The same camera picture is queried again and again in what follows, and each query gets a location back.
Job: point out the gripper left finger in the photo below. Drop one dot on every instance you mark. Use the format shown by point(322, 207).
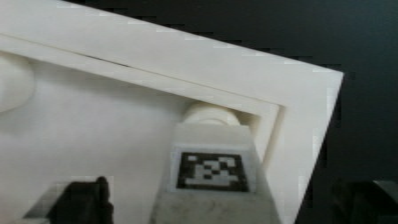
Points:
point(73, 204)

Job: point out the white table leg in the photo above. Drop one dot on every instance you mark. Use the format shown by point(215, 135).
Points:
point(213, 190)

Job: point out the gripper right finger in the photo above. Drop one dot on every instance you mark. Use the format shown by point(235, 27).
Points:
point(366, 202)

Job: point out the white square tabletop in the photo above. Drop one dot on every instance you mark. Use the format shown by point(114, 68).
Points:
point(85, 128)

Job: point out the white U-shaped fence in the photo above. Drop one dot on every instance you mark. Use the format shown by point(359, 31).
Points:
point(199, 68)

